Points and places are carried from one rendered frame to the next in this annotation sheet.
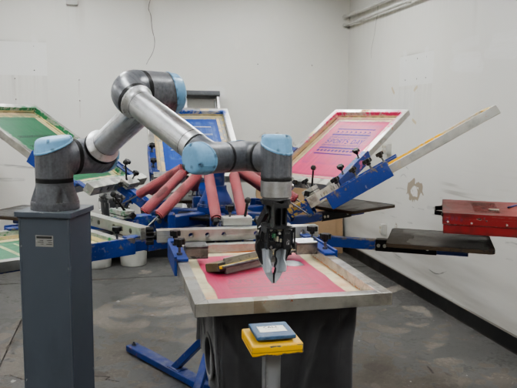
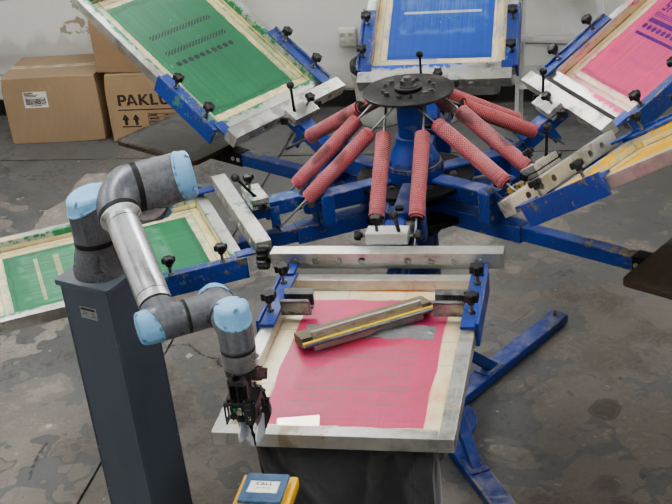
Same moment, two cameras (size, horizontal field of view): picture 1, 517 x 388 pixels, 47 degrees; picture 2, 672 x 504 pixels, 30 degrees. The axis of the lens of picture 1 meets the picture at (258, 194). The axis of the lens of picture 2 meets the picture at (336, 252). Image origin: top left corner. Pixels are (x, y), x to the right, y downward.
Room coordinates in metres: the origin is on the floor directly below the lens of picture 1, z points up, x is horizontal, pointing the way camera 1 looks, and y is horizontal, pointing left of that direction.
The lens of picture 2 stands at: (-0.48, -1.29, 2.70)
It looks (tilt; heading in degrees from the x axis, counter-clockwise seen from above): 27 degrees down; 27
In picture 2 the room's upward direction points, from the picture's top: 7 degrees counter-clockwise
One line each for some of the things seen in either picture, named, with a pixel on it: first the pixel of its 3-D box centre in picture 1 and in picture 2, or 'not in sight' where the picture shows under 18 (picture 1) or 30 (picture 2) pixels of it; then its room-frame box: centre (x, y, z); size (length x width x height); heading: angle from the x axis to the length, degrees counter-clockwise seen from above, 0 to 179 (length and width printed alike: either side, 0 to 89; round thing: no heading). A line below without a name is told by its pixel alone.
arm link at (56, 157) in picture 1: (55, 155); (93, 212); (1.90, 0.65, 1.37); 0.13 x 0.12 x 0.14; 137
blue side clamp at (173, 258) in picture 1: (177, 256); (278, 304); (2.19, 0.30, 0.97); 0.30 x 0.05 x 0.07; 13
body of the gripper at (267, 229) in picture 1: (276, 223); (244, 392); (1.42, -0.04, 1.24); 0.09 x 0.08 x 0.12; 13
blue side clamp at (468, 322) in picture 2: (318, 250); (475, 306); (2.32, -0.24, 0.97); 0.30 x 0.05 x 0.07; 13
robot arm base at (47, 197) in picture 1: (55, 192); (98, 253); (1.90, 0.65, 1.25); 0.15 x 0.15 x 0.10
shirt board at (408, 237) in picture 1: (345, 240); (591, 246); (2.86, -0.42, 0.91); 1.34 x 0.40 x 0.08; 73
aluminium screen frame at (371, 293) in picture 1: (264, 269); (360, 352); (2.02, -0.02, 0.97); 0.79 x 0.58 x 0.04; 13
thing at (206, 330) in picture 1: (215, 330); not in sight; (1.93, 0.14, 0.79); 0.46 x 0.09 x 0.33; 13
